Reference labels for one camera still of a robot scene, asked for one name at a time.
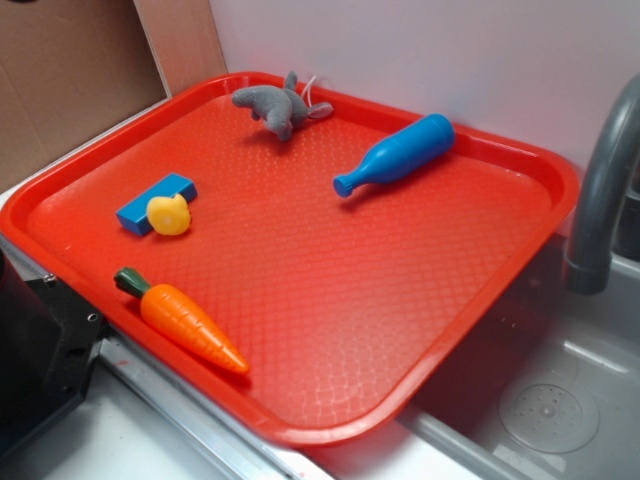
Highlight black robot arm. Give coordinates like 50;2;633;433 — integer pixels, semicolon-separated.
1;255;105;459

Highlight yellow rubber duck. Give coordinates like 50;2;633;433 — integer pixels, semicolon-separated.
146;194;192;236

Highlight red plastic tray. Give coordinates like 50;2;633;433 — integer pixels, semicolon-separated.
1;73;579;447

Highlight blue toy bottle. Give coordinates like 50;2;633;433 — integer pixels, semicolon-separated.
333;114;456;198

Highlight grey plush animal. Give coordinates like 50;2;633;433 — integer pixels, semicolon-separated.
231;71;334;142

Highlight orange toy carrot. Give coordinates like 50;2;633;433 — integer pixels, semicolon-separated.
114;267;250;374

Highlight blue rectangular block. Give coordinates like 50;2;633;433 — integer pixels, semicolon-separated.
116;173;198;236

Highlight grey toy faucet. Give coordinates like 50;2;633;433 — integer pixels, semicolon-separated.
562;76;639;295

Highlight grey toy sink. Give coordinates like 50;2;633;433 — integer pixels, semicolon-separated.
399;234;640;480

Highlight brown cardboard panel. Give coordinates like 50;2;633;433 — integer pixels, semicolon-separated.
1;1;165;190

